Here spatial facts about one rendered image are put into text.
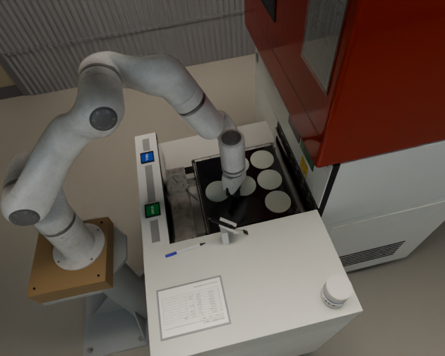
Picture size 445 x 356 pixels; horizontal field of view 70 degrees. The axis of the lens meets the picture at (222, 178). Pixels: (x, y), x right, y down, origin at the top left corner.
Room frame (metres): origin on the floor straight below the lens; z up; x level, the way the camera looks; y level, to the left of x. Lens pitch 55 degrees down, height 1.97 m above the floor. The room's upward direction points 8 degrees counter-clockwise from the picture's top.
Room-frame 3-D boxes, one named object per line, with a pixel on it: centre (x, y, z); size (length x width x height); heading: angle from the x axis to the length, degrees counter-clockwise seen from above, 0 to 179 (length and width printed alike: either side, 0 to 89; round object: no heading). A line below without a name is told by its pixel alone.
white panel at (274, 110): (0.93, -0.29, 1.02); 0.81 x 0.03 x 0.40; 6
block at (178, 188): (0.75, 0.19, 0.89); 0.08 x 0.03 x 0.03; 96
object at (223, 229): (0.46, 0.00, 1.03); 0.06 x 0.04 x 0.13; 96
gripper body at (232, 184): (0.67, -0.04, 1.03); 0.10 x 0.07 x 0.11; 138
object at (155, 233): (0.74, 0.29, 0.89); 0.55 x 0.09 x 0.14; 6
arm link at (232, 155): (0.68, -0.04, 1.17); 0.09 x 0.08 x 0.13; 4
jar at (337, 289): (0.23, -0.28, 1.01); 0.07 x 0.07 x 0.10
